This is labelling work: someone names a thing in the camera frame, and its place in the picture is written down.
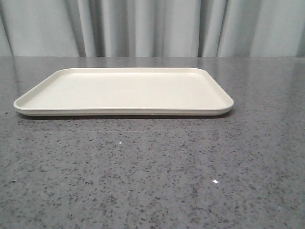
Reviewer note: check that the cream rectangular plastic tray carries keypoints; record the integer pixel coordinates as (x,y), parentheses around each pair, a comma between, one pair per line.
(126,91)

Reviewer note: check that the grey pleated curtain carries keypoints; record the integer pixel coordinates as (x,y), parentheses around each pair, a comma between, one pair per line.
(152,28)

